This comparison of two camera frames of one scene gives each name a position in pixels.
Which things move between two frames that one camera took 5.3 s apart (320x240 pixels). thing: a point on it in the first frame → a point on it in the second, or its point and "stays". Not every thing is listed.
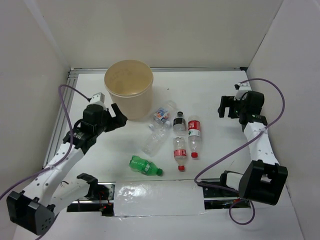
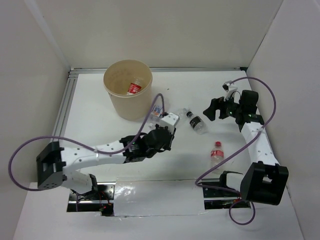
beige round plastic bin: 129,83 stays
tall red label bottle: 194,134 → 134,88
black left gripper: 119,121 → 168,145
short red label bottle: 180,152 → 217,156
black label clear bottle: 179,124 → 196,122
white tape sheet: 160,198 stays
